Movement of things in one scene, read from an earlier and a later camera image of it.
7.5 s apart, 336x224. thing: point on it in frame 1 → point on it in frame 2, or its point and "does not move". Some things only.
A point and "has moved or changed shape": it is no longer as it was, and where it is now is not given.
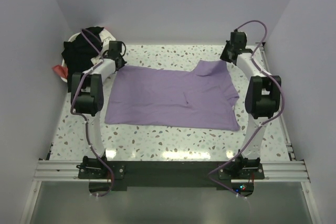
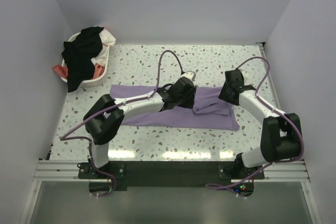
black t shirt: [77, 53] does not move
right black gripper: [223, 55] → [223, 95]
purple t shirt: [203, 97] has moved or changed shape
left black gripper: [124, 62] → [189, 102]
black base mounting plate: [114, 176] does not move
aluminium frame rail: [51, 171] does not move
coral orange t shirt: [62, 70] does not move
